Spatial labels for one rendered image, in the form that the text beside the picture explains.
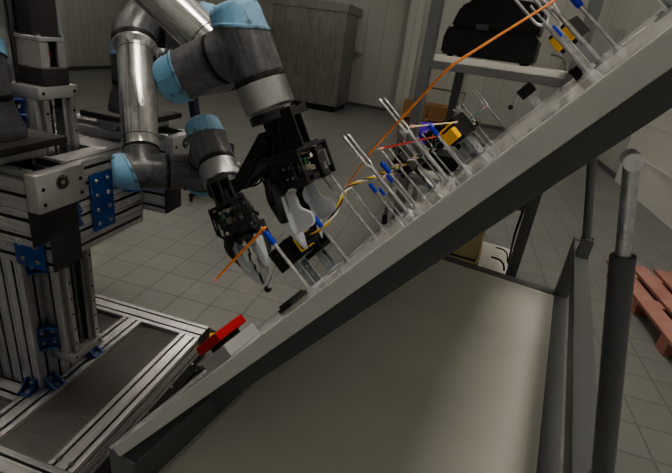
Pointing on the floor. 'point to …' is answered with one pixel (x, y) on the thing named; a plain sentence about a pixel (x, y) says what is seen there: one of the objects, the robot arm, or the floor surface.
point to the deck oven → (315, 48)
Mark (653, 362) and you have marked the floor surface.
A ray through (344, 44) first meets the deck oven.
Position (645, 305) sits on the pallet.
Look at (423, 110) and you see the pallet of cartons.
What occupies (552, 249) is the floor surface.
